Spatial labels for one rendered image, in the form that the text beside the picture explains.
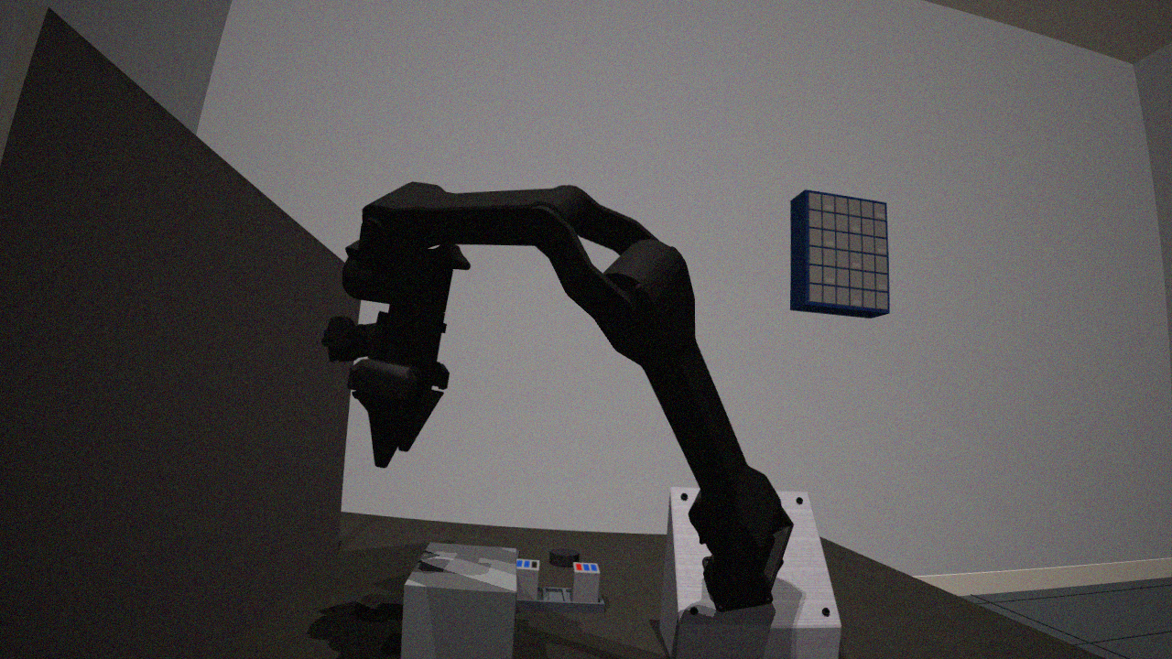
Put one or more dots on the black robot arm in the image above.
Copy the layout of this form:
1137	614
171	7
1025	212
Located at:
645	306

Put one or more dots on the black short cylinder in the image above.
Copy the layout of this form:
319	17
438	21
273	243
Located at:
563	557

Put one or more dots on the large brown flat panel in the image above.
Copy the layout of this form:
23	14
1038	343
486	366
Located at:
172	431

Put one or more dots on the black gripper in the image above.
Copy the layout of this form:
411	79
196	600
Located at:
396	391

